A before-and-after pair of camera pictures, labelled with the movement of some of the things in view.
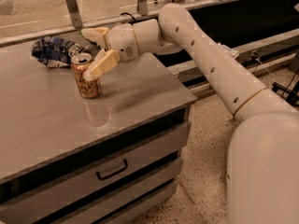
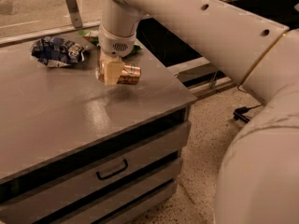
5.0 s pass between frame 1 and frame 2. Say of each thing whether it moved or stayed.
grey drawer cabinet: stayed
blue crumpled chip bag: stayed
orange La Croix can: moved
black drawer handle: stayed
